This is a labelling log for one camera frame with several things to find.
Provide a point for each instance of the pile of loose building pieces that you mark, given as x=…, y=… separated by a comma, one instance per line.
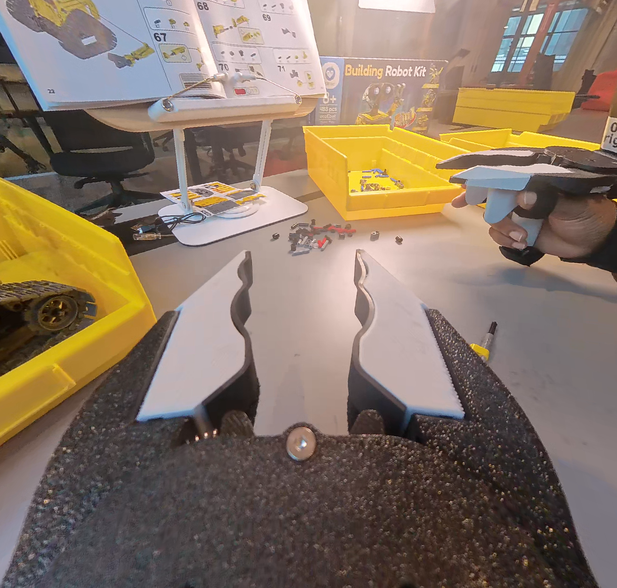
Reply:
x=318, y=238

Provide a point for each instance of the grey desk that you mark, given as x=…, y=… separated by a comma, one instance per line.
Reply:
x=313, y=308

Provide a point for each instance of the yellow printed leaflet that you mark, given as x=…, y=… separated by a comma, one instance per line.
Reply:
x=212, y=195

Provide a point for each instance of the paned window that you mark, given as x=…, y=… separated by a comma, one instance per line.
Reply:
x=530, y=38

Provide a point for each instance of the person's right hand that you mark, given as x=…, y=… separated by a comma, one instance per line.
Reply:
x=578, y=226

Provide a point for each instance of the yellow tracked toy vehicle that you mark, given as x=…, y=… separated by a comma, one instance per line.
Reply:
x=53, y=313

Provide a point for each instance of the black office chair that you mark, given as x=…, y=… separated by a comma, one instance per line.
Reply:
x=101, y=154

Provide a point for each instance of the white book stand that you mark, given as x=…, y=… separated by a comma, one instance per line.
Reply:
x=226, y=111

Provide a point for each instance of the small screwdriver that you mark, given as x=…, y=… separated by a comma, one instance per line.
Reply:
x=149, y=233

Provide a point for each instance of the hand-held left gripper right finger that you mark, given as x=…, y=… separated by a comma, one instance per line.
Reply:
x=405, y=352

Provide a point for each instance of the yellow bin with small pieces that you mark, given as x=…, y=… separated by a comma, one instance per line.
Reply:
x=385, y=207

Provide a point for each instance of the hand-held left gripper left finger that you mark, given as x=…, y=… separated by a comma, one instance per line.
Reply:
x=197, y=352

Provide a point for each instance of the robot kit cardboard box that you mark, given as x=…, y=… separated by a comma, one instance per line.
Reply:
x=385, y=72

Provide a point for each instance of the yellow bin with toy vehicle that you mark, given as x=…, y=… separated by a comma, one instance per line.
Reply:
x=72, y=356

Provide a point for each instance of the red plastic container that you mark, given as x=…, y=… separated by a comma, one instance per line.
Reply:
x=606, y=91

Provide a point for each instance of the white round disc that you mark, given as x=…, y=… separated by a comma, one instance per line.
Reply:
x=236, y=211

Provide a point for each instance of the grey axle pin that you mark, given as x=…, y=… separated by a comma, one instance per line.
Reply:
x=490, y=332

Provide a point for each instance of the group of blue black pieces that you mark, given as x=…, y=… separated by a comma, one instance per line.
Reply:
x=376, y=180

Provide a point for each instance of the open instruction booklet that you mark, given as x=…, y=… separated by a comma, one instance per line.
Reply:
x=144, y=29

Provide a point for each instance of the empty yellow plastic bin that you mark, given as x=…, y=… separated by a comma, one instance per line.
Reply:
x=506, y=108
x=482, y=139

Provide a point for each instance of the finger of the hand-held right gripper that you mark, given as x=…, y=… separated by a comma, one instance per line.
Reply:
x=482, y=160
x=491, y=177

